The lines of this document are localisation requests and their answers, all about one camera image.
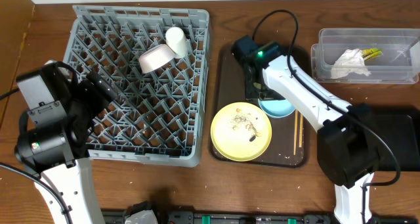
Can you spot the white napkin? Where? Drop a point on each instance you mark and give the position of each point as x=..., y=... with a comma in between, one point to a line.
x=351, y=61

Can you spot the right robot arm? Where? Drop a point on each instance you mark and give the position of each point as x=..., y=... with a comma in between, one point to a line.
x=348, y=147

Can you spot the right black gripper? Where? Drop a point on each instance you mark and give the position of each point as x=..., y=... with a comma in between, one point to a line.
x=254, y=90

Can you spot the wooden chopstick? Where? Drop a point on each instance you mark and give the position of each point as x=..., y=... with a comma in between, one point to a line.
x=301, y=123
x=295, y=132

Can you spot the cream plastic cup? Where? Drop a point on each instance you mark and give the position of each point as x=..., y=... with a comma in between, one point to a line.
x=177, y=41

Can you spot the black bin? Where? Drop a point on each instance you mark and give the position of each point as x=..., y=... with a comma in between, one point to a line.
x=400, y=128

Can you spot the green snack wrapper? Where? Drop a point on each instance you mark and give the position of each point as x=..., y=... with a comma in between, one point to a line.
x=368, y=54

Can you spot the yellow plate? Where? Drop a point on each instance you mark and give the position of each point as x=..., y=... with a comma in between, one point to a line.
x=241, y=131

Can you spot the clear plastic bin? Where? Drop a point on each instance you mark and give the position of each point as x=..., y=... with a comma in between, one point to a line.
x=399, y=63

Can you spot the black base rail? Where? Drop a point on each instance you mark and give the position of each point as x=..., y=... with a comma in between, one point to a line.
x=168, y=212

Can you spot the cardboard wall panel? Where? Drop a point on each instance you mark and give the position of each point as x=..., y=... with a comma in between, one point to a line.
x=15, y=19

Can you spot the grey dishwasher rack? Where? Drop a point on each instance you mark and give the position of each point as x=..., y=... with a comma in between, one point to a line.
x=158, y=117

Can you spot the pink plastic bowl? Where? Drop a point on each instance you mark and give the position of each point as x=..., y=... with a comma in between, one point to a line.
x=155, y=58

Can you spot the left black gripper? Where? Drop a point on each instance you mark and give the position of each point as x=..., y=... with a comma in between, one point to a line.
x=99, y=85

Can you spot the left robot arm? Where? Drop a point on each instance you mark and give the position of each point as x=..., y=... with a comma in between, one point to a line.
x=63, y=176

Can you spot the light blue bowl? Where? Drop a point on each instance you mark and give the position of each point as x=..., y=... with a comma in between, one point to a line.
x=276, y=108

